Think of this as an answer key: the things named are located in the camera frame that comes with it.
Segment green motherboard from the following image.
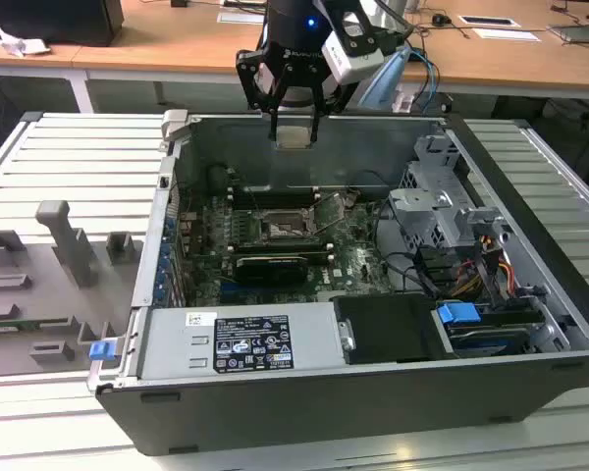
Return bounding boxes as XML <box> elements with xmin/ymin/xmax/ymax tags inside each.
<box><xmin>176</xmin><ymin>187</ymin><xmax>400</xmax><ymax>308</ymax></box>

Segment white desk cable panel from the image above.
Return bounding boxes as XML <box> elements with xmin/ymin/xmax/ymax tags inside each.
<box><xmin>216</xmin><ymin>10</ymin><xmax>267</xmax><ymax>26</ymax></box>
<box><xmin>457</xmin><ymin>14</ymin><xmax>522</xmax><ymax>28</ymax></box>

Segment orange yellow wire bundle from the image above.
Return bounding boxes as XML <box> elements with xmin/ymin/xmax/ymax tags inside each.
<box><xmin>452</xmin><ymin>258</ymin><xmax>517</xmax><ymax>301</ymax></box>

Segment silver CPU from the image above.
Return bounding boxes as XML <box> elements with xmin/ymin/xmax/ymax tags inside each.
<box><xmin>276</xmin><ymin>126</ymin><xmax>312</xmax><ymax>149</ymax></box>

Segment grey parts rack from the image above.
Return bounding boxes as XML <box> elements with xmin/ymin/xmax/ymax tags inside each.
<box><xmin>0</xmin><ymin>199</ymin><xmax>146</xmax><ymax>377</ymax></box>

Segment grey power supply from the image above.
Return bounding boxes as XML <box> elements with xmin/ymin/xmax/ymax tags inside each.
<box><xmin>139</xmin><ymin>300</ymin><xmax>348</xmax><ymax>382</ymax></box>

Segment black grey PC case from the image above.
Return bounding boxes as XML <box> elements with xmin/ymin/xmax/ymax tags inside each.
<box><xmin>87</xmin><ymin>110</ymin><xmax>589</xmax><ymax>457</ymax></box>

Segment black RAM slot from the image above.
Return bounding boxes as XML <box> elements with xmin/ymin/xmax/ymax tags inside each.
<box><xmin>230</xmin><ymin>238</ymin><xmax>335</xmax><ymax>252</ymax></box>
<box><xmin>231</xmin><ymin>248</ymin><xmax>336</xmax><ymax>262</ymax></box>
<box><xmin>228</xmin><ymin>200</ymin><xmax>325</xmax><ymax>210</ymax></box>
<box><xmin>228</xmin><ymin>190</ymin><xmax>324</xmax><ymax>199</ymax></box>
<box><xmin>228</xmin><ymin>195</ymin><xmax>325</xmax><ymax>204</ymax></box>
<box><xmin>228</xmin><ymin>185</ymin><xmax>324</xmax><ymax>194</ymax></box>

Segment black graphics card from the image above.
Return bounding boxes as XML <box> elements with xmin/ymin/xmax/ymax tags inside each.
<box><xmin>234</xmin><ymin>253</ymin><xmax>309</xmax><ymax>288</ymax></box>

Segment grey case latch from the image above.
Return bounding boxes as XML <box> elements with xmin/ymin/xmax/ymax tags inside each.
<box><xmin>159</xmin><ymin>109</ymin><xmax>190</xmax><ymax>144</ymax></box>

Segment blue cable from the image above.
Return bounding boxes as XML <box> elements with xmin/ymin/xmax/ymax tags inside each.
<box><xmin>410</xmin><ymin>47</ymin><xmax>442</xmax><ymax>113</ymax></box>

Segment metal disk bay cage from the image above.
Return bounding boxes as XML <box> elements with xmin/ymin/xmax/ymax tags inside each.
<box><xmin>386</xmin><ymin>134</ymin><xmax>505</xmax><ymax>257</ymax></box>

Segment white paper sheet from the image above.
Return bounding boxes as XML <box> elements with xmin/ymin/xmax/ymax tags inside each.
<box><xmin>472</xmin><ymin>27</ymin><xmax>545</xmax><ymax>44</ymax></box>

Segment black plastic shroud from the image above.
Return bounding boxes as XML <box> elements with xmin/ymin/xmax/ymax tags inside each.
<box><xmin>332</xmin><ymin>292</ymin><xmax>454</xmax><ymax>366</ymax></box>

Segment blue case latch tab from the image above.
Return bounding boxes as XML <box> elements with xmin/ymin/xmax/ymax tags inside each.
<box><xmin>88</xmin><ymin>340</ymin><xmax>118</xmax><ymax>363</ymax></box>

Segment black monitor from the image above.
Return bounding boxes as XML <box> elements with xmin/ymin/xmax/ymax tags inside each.
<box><xmin>0</xmin><ymin>0</ymin><xmax>125</xmax><ymax>48</ymax></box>

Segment green RAM stick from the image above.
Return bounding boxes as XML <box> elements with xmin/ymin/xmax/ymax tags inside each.
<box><xmin>0</xmin><ymin>318</ymin><xmax>73</xmax><ymax>332</ymax></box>

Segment black cable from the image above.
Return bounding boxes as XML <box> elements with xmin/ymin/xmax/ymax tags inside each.
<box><xmin>372</xmin><ymin>200</ymin><xmax>444</xmax><ymax>296</ymax></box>

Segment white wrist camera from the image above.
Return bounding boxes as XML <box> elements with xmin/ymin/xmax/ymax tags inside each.
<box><xmin>321</xmin><ymin>29</ymin><xmax>386</xmax><ymax>85</ymax></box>

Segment blue disk carrier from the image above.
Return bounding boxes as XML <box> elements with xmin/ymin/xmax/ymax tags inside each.
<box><xmin>436</xmin><ymin>302</ymin><xmax>480</xmax><ymax>326</ymax></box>

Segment wooden desk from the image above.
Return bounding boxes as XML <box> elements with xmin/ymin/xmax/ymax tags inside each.
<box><xmin>0</xmin><ymin>0</ymin><xmax>589</xmax><ymax>102</ymax></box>

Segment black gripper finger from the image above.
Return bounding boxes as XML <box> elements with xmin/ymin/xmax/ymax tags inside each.
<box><xmin>307</xmin><ymin>72</ymin><xmax>348</xmax><ymax>145</ymax></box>
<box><xmin>235</xmin><ymin>47</ymin><xmax>284</xmax><ymax>143</ymax></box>

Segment hard disk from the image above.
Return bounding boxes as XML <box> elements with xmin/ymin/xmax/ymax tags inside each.
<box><xmin>446</xmin><ymin>322</ymin><xmax>534</xmax><ymax>357</ymax></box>

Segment CPU socket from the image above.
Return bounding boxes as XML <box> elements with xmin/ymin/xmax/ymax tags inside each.
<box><xmin>256</xmin><ymin>207</ymin><xmax>326</xmax><ymax>245</ymax></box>

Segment grey laptop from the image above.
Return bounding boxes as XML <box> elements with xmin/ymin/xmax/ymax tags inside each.
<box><xmin>548</xmin><ymin>21</ymin><xmax>589</xmax><ymax>49</ymax></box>

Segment blue expansion slot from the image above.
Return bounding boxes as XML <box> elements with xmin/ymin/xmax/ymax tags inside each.
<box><xmin>219</xmin><ymin>284</ymin><xmax>321</xmax><ymax>305</ymax></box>

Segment pale blue teach pendant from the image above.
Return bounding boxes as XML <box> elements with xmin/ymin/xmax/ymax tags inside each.
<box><xmin>356</xmin><ymin>48</ymin><xmax>409</xmax><ymax>112</ymax></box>

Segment metal socket cover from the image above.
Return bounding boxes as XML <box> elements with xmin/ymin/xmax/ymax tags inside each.
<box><xmin>312</xmin><ymin>192</ymin><xmax>349</xmax><ymax>234</ymax></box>

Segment crumpled white paper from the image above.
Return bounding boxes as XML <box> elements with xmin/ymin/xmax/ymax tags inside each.
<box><xmin>0</xmin><ymin>26</ymin><xmax>51</xmax><ymax>59</ymax></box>

